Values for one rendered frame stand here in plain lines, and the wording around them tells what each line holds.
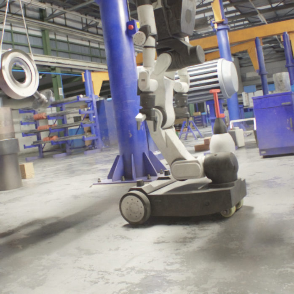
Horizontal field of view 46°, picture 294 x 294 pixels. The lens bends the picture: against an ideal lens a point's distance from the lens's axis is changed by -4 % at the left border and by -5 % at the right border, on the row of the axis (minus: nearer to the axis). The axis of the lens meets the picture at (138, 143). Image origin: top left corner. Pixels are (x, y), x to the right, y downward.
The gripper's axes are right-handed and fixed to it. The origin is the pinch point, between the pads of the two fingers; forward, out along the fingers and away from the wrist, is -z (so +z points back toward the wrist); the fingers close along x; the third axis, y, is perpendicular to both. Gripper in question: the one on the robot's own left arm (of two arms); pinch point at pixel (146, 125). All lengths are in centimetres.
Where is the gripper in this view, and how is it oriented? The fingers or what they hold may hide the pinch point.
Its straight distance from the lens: 206.3
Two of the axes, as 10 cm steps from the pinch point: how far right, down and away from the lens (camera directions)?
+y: -5.3, 1.1, -8.4
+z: 0.3, -9.9, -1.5
